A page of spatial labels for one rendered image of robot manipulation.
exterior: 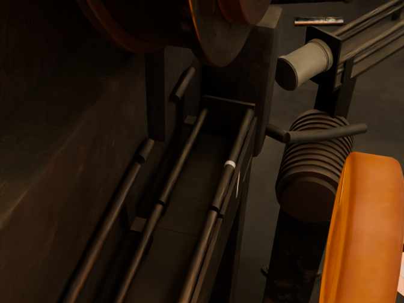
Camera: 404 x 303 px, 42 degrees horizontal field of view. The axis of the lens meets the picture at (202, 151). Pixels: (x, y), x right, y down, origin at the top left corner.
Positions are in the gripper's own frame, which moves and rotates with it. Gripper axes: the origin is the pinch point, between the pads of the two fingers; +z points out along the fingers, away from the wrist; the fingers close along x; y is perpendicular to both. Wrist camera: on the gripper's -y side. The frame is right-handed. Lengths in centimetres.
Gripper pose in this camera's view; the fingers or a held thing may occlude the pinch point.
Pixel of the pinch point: (364, 243)
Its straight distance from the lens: 38.5
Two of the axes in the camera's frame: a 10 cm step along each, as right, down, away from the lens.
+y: 2.8, -6.8, -6.7
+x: -2.7, 6.1, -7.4
